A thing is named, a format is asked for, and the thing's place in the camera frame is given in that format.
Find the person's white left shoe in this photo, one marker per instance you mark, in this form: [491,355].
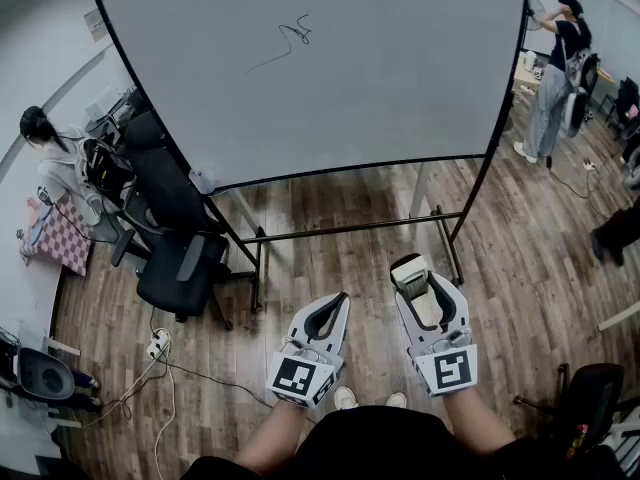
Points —
[345,398]

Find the black standing fan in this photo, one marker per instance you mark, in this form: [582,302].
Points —
[534,12]

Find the person's left forearm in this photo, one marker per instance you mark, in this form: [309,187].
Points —
[272,435]

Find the person's white right shoe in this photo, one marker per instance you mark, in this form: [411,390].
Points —
[397,400]

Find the person's right forearm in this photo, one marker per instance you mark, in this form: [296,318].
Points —
[475,423]

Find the white whiteboard eraser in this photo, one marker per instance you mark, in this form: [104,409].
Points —
[409,274]

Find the person's white shoe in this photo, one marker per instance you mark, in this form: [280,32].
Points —
[397,400]
[345,398]

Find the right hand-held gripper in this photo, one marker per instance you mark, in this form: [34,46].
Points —
[450,368]

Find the person's black clothing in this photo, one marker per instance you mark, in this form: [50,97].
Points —
[380,448]

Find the pink checkered cloth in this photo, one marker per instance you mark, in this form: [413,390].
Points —
[62,240]

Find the paper wall notice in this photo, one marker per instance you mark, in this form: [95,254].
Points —
[96,25]

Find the white box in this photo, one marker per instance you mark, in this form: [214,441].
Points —
[100,104]

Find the white desk edge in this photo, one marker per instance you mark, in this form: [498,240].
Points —
[620,316]

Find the black office chair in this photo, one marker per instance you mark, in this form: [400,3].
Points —
[595,403]
[627,100]
[170,268]

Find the clear marker holder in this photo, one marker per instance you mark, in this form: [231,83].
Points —
[202,182]

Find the small white power strip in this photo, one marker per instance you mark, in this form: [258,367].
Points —
[590,166]

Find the white whiteboard with black frame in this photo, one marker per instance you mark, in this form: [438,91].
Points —
[350,93]

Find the wooden table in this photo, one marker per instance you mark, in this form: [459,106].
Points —
[525,75]

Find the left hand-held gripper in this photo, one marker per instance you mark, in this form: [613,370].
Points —
[295,375]

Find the grey rounded device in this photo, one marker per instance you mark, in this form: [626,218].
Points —
[45,375]

